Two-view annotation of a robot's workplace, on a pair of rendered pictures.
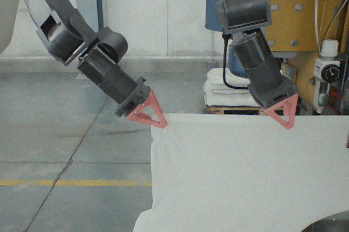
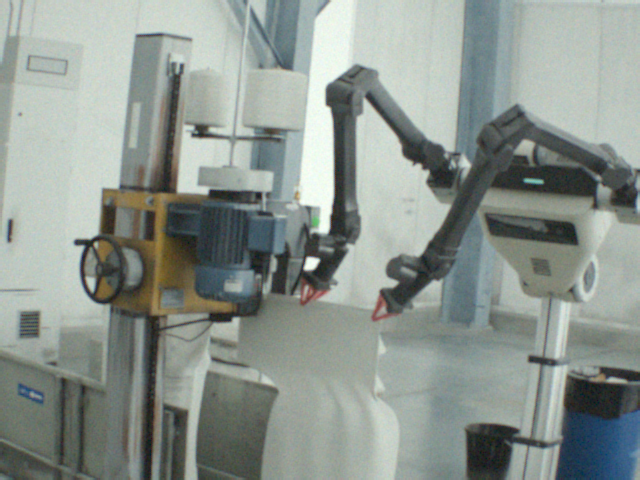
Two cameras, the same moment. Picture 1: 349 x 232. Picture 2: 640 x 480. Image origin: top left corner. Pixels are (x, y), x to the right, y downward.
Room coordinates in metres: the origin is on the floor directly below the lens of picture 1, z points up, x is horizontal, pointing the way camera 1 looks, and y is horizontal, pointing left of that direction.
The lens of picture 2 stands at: (3.04, 1.66, 1.40)
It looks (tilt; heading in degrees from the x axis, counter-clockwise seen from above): 3 degrees down; 217
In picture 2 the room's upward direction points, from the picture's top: 5 degrees clockwise
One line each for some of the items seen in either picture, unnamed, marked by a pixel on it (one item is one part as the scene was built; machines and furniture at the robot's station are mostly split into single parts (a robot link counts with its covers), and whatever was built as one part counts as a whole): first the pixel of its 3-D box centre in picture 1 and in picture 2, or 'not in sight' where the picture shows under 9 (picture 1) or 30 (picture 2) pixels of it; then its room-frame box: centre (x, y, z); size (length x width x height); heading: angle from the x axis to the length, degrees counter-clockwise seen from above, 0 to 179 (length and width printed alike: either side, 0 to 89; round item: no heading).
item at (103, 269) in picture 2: not in sight; (101, 269); (1.17, -0.45, 1.13); 0.18 x 0.11 x 0.18; 90
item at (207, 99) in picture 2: not in sight; (204, 98); (0.79, -0.50, 1.61); 0.15 x 0.14 x 0.17; 90
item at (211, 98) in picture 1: (234, 97); not in sight; (3.51, -0.68, 0.20); 0.67 x 0.44 x 0.15; 90
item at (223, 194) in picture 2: not in sight; (231, 196); (0.94, -0.23, 1.35); 0.12 x 0.12 x 0.04
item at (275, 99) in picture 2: not in sight; (274, 100); (0.79, -0.24, 1.61); 0.17 x 0.17 x 0.17
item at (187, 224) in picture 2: not in sight; (195, 221); (0.97, -0.32, 1.27); 0.12 x 0.09 x 0.09; 0
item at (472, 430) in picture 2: not in sight; (489, 453); (-1.78, -0.82, 0.13); 0.30 x 0.30 x 0.26
